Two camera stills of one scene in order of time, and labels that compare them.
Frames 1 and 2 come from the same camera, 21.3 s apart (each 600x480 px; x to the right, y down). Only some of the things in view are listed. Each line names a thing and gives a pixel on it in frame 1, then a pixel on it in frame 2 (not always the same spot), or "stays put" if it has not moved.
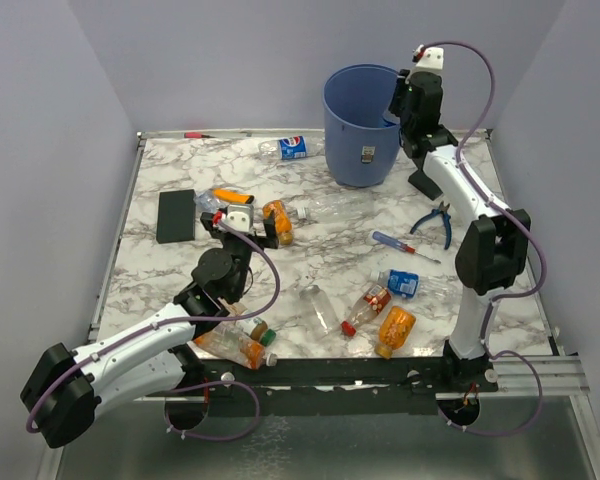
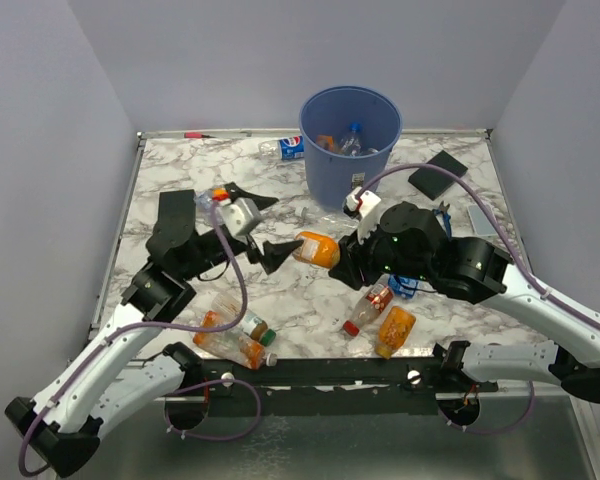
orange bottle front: (394, 331) stays put
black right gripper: (401, 88) to (351, 248)
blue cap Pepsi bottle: (390, 119) to (351, 144)
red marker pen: (191, 135) stays put
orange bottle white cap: (231, 343) stays put
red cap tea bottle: (370, 303) stays put
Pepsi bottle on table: (285, 148) stays put
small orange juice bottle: (282, 217) to (318, 249)
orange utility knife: (227, 195) stays put
